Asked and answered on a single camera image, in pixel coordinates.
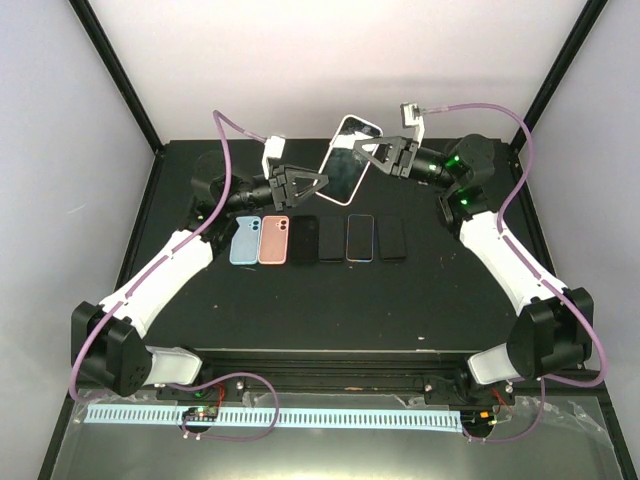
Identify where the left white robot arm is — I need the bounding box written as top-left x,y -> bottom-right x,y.
69,150 -> 329,399

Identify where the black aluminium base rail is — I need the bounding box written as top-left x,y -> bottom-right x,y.
188,349 -> 489,405

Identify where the purple cable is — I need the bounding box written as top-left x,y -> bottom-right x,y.
422,102 -> 609,387
68,109 -> 271,404

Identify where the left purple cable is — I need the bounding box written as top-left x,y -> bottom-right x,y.
68,109 -> 271,404

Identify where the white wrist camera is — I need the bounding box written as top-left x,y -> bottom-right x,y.
400,103 -> 425,145
261,135 -> 286,179

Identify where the right small circuit board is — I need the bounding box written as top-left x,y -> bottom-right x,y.
460,410 -> 501,426

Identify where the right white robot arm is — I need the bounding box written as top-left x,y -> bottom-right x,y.
353,134 -> 595,403

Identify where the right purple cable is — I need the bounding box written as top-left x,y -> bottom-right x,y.
422,102 -> 609,387

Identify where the pink phone case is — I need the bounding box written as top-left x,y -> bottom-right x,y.
258,216 -> 290,265

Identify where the left small circuit board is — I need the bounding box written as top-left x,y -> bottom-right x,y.
182,406 -> 219,423

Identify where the blue phone case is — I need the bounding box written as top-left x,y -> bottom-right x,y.
229,216 -> 261,266

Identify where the left black frame post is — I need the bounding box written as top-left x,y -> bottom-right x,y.
68,0 -> 164,155

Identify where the black frame post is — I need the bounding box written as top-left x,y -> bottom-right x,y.
524,0 -> 608,132
68,0 -> 164,155

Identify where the white slotted cable duct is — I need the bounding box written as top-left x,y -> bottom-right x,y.
84,404 -> 462,433

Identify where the pink cased phone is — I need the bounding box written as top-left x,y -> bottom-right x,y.
346,214 -> 374,263
317,114 -> 383,206

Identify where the blue cased phone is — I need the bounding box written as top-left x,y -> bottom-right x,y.
377,216 -> 407,262

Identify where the black phone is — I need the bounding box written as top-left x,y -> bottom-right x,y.
289,215 -> 319,265

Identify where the right black frame post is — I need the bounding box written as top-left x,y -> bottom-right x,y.
524,0 -> 608,132

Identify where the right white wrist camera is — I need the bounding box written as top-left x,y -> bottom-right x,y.
400,103 -> 425,145

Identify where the black phone case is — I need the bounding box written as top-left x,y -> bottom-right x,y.
318,216 -> 346,263

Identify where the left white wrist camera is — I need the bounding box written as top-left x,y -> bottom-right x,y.
261,135 -> 286,179

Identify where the small circuit board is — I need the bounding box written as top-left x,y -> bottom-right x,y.
460,410 -> 501,426
182,406 -> 219,423

